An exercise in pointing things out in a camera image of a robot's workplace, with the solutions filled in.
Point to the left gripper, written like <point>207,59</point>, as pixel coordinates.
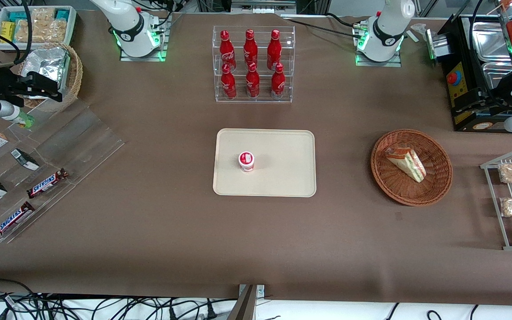
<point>503,84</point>

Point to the triangle sandwich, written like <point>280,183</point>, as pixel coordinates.
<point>407,163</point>

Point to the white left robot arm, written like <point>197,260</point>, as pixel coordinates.
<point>387,26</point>

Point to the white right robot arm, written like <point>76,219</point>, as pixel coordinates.
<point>127,22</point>

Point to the light wicker basket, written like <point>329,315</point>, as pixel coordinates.
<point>75,75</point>

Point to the brown wicker basket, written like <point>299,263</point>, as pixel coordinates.
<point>436,178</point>

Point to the beige plastic tray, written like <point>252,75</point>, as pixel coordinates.
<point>282,164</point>

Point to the silver foil bag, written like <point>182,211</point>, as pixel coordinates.
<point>47,62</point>

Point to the clear bag of crackers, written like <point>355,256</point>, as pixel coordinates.
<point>49,31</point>
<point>42,14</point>

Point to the black hot food case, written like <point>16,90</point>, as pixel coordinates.
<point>465,53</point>

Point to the red emergency stop button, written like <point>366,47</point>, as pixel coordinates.
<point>453,78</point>

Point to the yellow snack box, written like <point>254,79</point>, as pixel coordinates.
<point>8,32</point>

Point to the clear acrylic stepped stand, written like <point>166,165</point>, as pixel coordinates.
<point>78,142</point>

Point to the white plastic bin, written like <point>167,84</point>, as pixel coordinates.
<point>71,26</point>

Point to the teal snack packet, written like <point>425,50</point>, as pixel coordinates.
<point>18,16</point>
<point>62,14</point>

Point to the silver metal box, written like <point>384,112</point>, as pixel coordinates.
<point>437,44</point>

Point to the snickers chocolate bar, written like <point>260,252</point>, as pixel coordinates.
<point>47,183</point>
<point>12,220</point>

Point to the red cola bottle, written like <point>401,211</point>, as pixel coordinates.
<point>252,84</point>
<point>250,46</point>
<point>274,49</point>
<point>228,84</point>
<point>278,84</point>
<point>226,49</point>

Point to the brown table cover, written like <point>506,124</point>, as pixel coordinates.
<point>149,249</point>

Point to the red white yogurt cup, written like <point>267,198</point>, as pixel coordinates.
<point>246,161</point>

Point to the clear acrylic bottle rack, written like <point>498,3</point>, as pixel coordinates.
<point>260,100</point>

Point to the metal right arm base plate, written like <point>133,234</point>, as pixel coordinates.
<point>160,53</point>

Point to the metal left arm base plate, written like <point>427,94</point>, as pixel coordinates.
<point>391,63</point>

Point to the aluminium frame profile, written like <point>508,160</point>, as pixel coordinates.
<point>262,6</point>

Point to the metal clamp bracket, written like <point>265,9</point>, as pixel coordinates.
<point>249,302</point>

